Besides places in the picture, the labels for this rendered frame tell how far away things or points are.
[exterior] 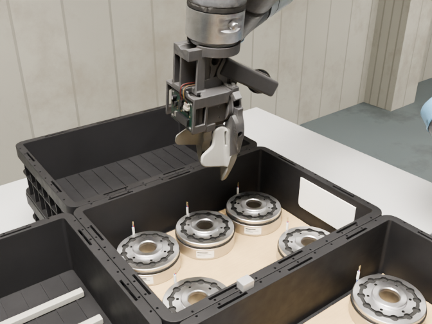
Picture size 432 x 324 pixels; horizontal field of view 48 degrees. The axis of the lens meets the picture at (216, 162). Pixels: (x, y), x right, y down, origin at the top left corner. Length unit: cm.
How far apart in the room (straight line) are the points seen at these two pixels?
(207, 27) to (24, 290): 49
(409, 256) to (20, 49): 181
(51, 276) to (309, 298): 40
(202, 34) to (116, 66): 183
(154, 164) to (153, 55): 145
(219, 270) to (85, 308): 21
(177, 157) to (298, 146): 49
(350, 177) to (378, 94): 253
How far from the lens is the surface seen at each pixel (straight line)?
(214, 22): 62
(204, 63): 64
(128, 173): 110
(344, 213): 86
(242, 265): 83
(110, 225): 84
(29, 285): 84
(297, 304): 72
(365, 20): 370
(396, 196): 133
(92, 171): 112
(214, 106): 66
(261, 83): 72
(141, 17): 246
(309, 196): 90
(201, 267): 82
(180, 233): 84
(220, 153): 70
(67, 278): 84
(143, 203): 85
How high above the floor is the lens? 136
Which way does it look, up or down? 28 degrees down
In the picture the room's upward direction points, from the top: straight up
